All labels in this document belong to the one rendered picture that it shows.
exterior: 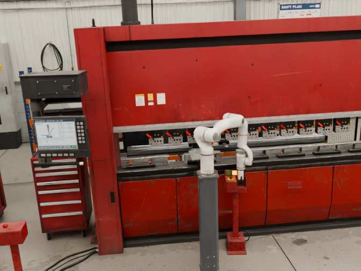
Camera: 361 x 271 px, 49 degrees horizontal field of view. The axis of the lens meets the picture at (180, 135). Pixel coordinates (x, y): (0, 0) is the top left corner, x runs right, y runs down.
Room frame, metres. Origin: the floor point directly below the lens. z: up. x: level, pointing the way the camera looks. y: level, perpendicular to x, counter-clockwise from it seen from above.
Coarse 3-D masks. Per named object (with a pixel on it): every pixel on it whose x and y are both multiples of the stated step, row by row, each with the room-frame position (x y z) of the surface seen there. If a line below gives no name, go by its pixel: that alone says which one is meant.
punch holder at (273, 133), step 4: (264, 124) 3.97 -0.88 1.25; (268, 124) 3.98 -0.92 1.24; (272, 124) 3.98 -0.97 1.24; (276, 124) 3.98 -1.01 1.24; (268, 128) 3.98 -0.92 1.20; (272, 128) 3.98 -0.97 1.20; (276, 128) 3.98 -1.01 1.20; (264, 132) 3.97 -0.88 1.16; (268, 132) 3.97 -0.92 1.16; (272, 132) 3.98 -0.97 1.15; (276, 132) 3.98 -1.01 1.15; (264, 136) 3.97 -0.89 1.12; (268, 136) 3.97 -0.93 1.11; (272, 136) 3.98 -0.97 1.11
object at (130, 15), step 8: (128, 0) 3.92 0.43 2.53; (136, 0) 3.99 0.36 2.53; (152, 0) 4.07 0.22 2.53; (128, 8) 3.92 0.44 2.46; (136, 8) 3.97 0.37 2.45; (152, 8) 4.13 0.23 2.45; (128, 16) 3.92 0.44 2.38; (136, 16) 3.96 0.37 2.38; (152, 16) 4.15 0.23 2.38; (120, 24) 3.98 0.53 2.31; (128, 24) 3.90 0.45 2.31; (136, 24) 3.93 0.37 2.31
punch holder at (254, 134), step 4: (248, 124) 3.96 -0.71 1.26; (252, 124) 3.96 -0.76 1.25; (256, 124) 3.97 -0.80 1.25; (248, 128) 3.96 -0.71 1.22; (252, 128) 3.96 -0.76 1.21; (256, 128) 3.97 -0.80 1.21; (248, 132) 3.95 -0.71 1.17; (252, 132) 3.96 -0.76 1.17; (256, 132) 3.96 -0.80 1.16; (248, 136) 3.95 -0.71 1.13; (252, 136) 3.96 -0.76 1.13; (256, 136) 3.96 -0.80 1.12
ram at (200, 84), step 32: (128, 64) 3.86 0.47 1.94; (160, 64) 3.88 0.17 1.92; (192, 64) 3.91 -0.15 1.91; (224, 64) 3.94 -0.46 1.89; (256, 64) 3.97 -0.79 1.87; (288, 64) 4.00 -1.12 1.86; (320, 64) 4.02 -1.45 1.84; (352, 64) 4.05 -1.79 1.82; (128, 96) 3.85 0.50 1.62; (192, 96) 3.91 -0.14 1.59; (224, 96) 3.94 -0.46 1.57; (256, 96) 3.97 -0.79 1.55; (288, 96) 4.00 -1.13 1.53; (320, 96) 4.03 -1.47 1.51; (352, 96) 4.06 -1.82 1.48; (160, 128) 3.88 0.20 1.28
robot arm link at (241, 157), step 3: (237, 153) 3.64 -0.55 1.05; (240, 153) 3.63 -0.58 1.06; (243, 153) 3.63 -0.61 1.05; (237, 156) 3.61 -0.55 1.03; (240, 156) 3.59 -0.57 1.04; (243, 156) 3.59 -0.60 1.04; (237, 159) 3.61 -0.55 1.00; (240, 159) 3.59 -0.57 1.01; (243, 159) 3.59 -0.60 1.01; (237, 162) 3.61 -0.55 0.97; (240, 162) 3.59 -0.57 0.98; (243, 162) 3.58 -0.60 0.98; (237, 165) 3.61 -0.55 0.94; (240, 165) 3.60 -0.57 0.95; (243, 165) 3.60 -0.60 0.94
